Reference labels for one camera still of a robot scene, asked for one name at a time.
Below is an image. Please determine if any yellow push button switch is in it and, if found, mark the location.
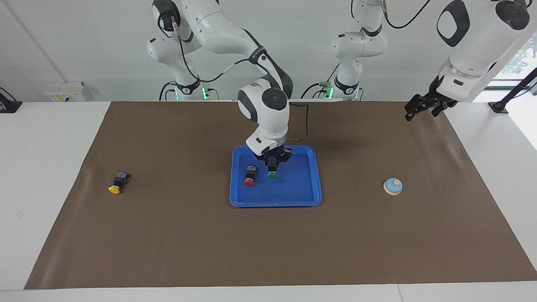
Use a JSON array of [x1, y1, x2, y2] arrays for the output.
[[108, 171, 130, 194]]

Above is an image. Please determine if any blue plastic tray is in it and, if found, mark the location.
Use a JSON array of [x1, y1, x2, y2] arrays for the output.
[[229, 145, 323, 208]]

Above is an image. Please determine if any light blue call bell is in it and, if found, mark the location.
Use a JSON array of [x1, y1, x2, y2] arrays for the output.
[[383, 177, 403, 196]]

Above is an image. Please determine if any brown table mat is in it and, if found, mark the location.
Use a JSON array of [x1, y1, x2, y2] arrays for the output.
[[24, 100, 537, 290]]

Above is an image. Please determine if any black table clamp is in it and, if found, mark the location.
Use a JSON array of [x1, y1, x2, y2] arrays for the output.
[[0, 86, 22, 114]]

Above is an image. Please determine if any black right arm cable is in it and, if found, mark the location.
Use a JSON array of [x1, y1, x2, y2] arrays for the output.
[[157, 8, 310, 141]]

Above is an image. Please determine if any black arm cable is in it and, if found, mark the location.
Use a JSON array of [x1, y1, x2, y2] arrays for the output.
[[157, 8, 310, 141], [380, 0, 430, 29]]

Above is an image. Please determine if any black left base cable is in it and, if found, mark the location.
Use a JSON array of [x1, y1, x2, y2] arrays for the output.
[[300, 63, 341, 99]]

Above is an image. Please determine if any black base cable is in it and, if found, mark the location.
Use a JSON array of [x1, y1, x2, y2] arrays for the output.
[[159, 81, 177, 101], [300, 63, 341, 99]]

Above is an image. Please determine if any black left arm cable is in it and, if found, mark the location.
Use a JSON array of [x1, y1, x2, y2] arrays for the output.
[[380, 0, 430, 29]]

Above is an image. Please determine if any black right base cable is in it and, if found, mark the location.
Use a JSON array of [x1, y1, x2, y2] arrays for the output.
[[159, 81, 177, 101]]

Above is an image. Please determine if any white wall socket box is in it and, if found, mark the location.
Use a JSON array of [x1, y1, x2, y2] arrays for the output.
[[45, 81, 87, 102]]

